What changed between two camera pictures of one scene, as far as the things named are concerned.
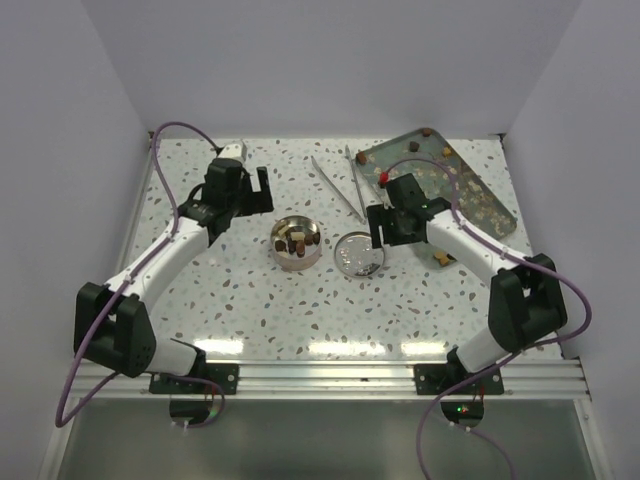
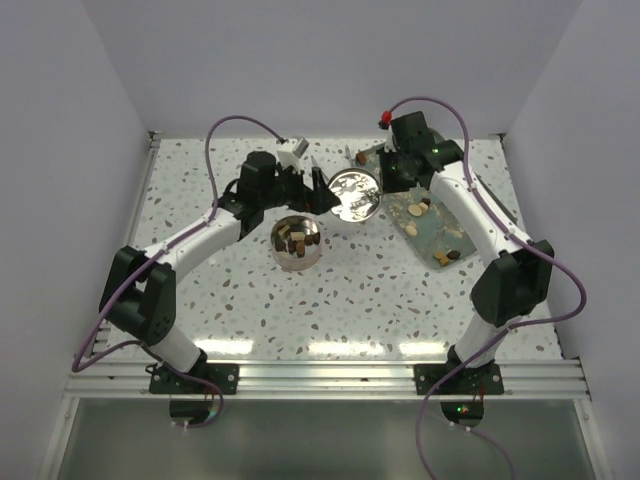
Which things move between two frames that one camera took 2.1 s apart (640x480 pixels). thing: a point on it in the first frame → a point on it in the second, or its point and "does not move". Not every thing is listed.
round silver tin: [296, 241] does not move
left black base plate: [223, 374] does not move
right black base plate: [432, 379] does not move
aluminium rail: [538, 381] does not move
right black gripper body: [389, 218] → [393, 169]
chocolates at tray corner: [444, 258] does not move
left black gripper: [258, 201] → [317, 200]
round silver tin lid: [355, 256] → [359, 193]
